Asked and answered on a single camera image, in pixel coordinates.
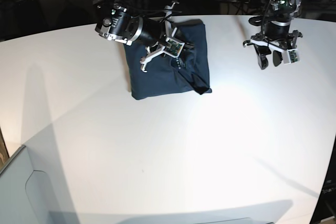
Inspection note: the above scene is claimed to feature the dark blue T-shirt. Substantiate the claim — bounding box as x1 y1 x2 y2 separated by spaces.
124 19 212 100

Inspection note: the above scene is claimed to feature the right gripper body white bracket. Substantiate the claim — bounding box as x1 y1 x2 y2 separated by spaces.
136 1 185 72

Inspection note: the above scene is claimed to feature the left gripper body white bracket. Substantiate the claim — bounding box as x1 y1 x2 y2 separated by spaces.
243 21 303 65

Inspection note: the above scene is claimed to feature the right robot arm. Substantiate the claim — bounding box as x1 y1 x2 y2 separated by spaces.
91 0 194 72

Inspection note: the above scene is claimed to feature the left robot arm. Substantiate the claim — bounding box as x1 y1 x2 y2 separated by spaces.
243 0 303 70

